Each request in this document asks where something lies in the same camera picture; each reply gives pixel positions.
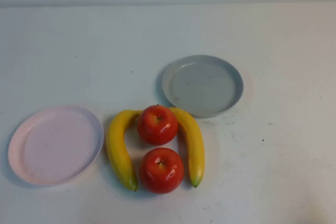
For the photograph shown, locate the red plastic apple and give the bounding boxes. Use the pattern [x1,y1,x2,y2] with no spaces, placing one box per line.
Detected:
[139,147,185,195]
[136,104,179,146]

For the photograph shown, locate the yellow plastic banana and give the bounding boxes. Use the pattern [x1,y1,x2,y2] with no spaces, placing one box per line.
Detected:
[106,109,144,192]
[167,106,205,188]

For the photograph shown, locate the grey round plate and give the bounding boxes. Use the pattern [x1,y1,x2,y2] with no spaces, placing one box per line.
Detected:
[161,55,244,119]

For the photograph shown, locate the pink round plate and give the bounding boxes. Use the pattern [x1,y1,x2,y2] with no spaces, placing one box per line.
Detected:
[7,105,105,187]

